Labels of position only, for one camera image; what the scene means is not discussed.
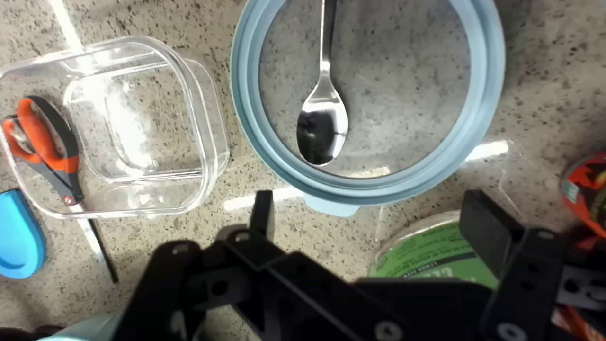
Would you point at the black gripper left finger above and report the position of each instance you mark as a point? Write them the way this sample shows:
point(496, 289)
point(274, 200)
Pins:
point(282, 295)

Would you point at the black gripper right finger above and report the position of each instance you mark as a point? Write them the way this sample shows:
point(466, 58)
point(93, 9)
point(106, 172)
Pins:
point(549, 286)

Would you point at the silver metal spoon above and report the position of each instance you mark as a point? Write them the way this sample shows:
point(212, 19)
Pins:
point(322, 121)

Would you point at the blue plate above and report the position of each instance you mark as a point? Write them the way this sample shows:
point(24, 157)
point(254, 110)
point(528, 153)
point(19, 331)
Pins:
point(420, 81)

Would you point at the orange sauce bottle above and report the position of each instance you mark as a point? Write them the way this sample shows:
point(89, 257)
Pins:
point(583, 189)

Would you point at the light blue bowl front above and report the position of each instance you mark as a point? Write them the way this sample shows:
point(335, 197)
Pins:
point(98, 327)

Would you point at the clear plastic container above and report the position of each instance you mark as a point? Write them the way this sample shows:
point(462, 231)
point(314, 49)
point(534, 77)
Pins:
point(146, 119)

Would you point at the blue silicone lid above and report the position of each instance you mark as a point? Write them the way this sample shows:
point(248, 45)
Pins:
point(21, 238)

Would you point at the orange handled scissors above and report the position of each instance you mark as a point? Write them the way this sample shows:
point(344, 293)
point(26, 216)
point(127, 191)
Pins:
point(38, 134)

